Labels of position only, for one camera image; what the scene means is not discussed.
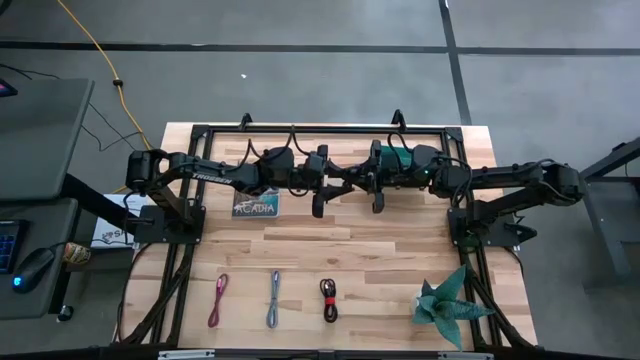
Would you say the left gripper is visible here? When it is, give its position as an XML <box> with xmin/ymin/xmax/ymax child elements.
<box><xmin>302</xmin><ymin>143</ymin><xmax>357</xmax><ymax>220</ymax></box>

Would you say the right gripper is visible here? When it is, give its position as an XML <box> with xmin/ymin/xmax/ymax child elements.
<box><xmin>344</xmin><ymin>139</ymin><xmax>387</xmax><ymax>215</ymax></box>

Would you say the black cable with red strap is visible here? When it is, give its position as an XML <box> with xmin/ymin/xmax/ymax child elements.
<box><xmin>319</xmin><ymin>277</ymin><xmax>340</xmax><ymax>324</ymax></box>

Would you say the black white zigzag braided cable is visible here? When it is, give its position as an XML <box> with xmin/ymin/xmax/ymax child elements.
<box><xmin>265</xmin><ymin>269</ymin><xmax>282</xmax><ymax>330</ymax></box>

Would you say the pink braided cable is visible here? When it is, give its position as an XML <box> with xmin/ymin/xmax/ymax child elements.
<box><xmin>207</xmin><ymin>272</ymin><xmax>230</xmax><ymax>330</ymax></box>

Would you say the teal plastic bin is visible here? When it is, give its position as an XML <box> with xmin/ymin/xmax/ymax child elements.
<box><xmin>379</xmin><ymin>144</ymin><xmax>416</xmax><ymax>175</ymax></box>

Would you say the Acadia label card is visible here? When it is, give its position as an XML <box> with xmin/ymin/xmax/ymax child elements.
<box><xmin>231</xmin><ymin>188</ymin><xmax>281</xmax><ymax>219</ymax></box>

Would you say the artificial green leafy plant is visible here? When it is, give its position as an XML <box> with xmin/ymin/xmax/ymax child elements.
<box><xmin>410</xmin><ymin>264</ymin><xmax>496</xmax><ymax>351</ymax></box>

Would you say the white printed sign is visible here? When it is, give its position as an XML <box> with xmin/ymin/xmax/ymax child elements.
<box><xmin>91</xmin><ymin>193</ymin><xmax>151</xmax><ymax>250</ymax></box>

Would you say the yellow patterned tape roll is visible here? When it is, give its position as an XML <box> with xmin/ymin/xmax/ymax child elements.
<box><xmin>63</xmin><ymin>241</ymin><xmax>93</xmax><ymax>266</ymax></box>

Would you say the grey desk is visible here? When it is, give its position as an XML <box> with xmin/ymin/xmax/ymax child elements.
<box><xmin>0</xmin><ymin>77</ymin><xmax>96</xmax><ymax>202</ymax></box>
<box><xmin>0</xmin><ymin>197</ymin><xmax>81</xmax><ymax>321</ymax></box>

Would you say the black computer mouse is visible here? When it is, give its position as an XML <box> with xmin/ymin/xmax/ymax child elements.
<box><xmin>10</xmin><ymin>247</ymin><xmax>56</xmax><ymax>295</ymax></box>

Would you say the black backlit keyboard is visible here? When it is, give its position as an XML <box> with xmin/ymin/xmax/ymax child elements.
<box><xmin>0</xmin><ymin>219</ymin><xmax>27</xmax><ymax>275</ymax></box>

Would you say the black aluminium table frame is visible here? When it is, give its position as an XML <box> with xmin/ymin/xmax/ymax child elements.
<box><xmin>115</xmin><ymin>108</ymin><xmax>540</xmax><ymax>351</ymax></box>

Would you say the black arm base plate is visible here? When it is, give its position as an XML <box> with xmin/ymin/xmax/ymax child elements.
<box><xmin>133</xmin><ymin>204</ymin><xmax>207</xmax><ymax>245</ymax></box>
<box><xmin>447</xmin><ymin>205</ymin><xmax>522</xmax><ymax>248</ymax></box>

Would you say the silver metal bracket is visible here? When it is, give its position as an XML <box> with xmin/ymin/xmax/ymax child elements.
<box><xmin>157</xmin><ymin>349</ymin><xmax>217</xmax><ymax>360</ymax></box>
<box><xmin>437</xmin><ymin>351</ymin><xmax>495</xmax><ymax>360</ymax></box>

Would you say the yellow extension cable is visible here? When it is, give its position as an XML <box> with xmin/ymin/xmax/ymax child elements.
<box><xmin>56</xmin><ymin>0</ymin><xmax>154</xmax><ymax>151</ymax></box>

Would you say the black desk frame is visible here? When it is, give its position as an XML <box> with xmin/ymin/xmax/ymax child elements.
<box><xmin>579</xmin><ymin>135</ymin><xmax>640</xmax><ymax>279</ymax></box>

